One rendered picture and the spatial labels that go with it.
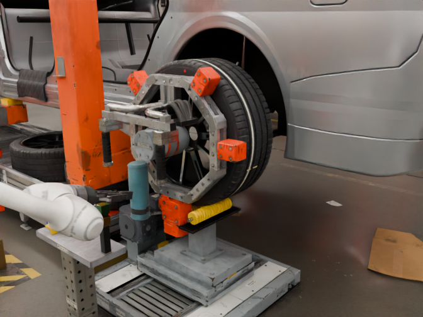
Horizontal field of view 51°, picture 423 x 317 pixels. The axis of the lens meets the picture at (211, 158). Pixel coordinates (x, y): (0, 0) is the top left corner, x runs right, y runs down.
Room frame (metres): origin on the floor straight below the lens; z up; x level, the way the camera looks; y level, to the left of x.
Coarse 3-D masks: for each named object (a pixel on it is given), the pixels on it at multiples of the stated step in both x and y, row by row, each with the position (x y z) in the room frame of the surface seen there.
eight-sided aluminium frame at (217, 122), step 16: (160, 80) 1.87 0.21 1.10; (176, 80) 1.80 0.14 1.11; (192, 80) 1.77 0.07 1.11; (144, 96) 1.94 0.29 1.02; (192, 96) 1.74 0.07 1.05; (208, 96) 1.75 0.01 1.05; (128, 112) 2.01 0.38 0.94; (208, 112) 1.69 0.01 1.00; (144, 128) 2.03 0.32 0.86; (224, 128) 1.69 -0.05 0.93; (224, 160) 1.69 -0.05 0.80; (208, 176) 1.68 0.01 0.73; (160, 192) 1.89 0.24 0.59; (176, 192) 1.82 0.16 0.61; (192, 192) 1.75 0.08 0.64
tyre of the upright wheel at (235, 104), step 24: (168, 72) 1.95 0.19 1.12; (192, 72) 1.86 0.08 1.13; (240, 72) 1.92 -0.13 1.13; (216, 96) 1.77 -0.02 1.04; (240, 120) 1.71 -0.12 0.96; (264, 120) 1.82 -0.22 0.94; (264, 144) 1.80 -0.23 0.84; (240, 168) 1.70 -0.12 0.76; (264, 168) 1.86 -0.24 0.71; (216, 192) 1.77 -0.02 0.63
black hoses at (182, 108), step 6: (174, 102) 1.66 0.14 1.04; (180, 102) 1.66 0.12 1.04; (186, 102) 1.68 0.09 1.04; (168, 108) 1.67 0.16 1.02; (174, 108) 1.62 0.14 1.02; (180, 108) 1.64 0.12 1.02; (186, 108) 1.66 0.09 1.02; (168, 114) 1.73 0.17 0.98; (174, 114) 1.74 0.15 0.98; (180, 114) 1.62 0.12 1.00; (186, 114) 1.63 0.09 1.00; (180, 120) 1.60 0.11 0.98; (186, 120) 1.61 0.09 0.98; (192, 120) 1.63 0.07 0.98
